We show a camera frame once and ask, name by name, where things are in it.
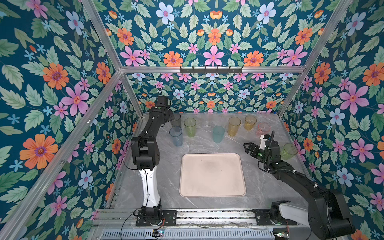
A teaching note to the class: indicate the white vented cable duct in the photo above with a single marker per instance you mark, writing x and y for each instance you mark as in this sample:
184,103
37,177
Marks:
188,234

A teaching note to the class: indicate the metal hook rail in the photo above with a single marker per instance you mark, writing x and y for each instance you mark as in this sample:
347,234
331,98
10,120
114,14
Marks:
210,70

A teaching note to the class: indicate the aluminium front rail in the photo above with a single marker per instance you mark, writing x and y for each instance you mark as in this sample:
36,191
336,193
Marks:
199,218

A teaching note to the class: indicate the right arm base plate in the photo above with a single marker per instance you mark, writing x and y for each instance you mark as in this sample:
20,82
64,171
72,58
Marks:
267,217

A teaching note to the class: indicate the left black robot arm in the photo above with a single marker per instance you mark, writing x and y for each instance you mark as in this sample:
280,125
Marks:
146,153

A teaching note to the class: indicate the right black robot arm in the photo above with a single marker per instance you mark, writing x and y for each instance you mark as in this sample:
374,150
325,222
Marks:
328,213

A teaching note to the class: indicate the pink tumbler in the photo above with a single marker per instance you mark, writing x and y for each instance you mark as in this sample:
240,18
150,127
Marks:
263,128

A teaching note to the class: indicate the grey smoky tumbler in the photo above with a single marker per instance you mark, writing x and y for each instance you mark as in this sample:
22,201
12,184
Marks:
176,121

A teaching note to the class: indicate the short green tumbler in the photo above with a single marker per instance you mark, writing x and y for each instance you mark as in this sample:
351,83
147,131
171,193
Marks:
288,151

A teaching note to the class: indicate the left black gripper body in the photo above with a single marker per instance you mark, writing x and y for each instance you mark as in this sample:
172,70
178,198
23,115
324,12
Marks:
168,113

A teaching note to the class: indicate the beige plastic tray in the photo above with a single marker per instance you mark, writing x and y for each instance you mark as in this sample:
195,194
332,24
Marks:
212,175

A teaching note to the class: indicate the short yellow tumbler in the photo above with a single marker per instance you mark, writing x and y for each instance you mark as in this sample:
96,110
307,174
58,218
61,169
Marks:
250,122

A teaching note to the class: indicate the clear glass tumbler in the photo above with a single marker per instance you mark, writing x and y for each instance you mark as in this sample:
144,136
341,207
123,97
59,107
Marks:
207,122

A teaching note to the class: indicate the light blue tumbler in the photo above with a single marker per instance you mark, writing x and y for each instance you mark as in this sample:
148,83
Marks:
176,134

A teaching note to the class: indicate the tall yellow tumbler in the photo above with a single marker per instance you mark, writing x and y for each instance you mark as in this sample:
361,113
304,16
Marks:
234,124

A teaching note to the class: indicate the teal dotted tumbler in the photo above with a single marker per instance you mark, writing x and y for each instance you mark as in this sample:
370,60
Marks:
218,134

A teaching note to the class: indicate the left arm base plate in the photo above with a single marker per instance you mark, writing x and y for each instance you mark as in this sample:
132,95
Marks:
157,218

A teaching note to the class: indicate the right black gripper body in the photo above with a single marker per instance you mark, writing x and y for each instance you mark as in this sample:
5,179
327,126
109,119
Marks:
258,154

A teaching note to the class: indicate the tall green faceted tumbler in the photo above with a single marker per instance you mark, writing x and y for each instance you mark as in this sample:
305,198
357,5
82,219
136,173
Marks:
190,127

